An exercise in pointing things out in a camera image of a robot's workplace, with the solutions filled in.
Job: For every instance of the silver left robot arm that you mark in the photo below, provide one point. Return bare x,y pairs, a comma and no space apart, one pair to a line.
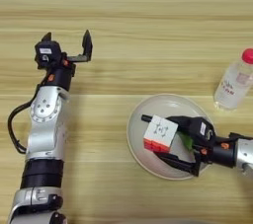
46,132

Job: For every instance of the black marker pen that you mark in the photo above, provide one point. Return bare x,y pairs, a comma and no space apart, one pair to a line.
146,118

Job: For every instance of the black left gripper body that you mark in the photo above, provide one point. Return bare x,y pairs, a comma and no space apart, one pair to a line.
61,78

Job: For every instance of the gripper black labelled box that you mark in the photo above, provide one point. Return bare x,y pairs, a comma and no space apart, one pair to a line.
202,131
47,53

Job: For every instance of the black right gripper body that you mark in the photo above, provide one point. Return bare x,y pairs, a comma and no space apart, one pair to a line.
219,154

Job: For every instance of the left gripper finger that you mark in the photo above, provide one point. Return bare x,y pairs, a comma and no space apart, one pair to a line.
87,45
47,37

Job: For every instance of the white round plate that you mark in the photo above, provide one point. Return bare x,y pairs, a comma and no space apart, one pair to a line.
145,162

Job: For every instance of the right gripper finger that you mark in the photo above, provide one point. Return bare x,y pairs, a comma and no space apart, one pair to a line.
178,164
183,122

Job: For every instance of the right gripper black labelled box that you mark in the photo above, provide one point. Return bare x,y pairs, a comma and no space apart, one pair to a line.
202,131

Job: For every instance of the white and red puzzle cube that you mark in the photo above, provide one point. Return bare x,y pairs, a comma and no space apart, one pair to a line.
159,131

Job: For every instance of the clear bottle red cap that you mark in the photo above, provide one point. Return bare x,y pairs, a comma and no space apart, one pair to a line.
232,86

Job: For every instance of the green rectangular block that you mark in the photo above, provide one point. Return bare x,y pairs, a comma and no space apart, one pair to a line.
187,141

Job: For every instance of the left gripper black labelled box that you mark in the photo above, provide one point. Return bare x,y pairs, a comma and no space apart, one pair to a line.
47,53

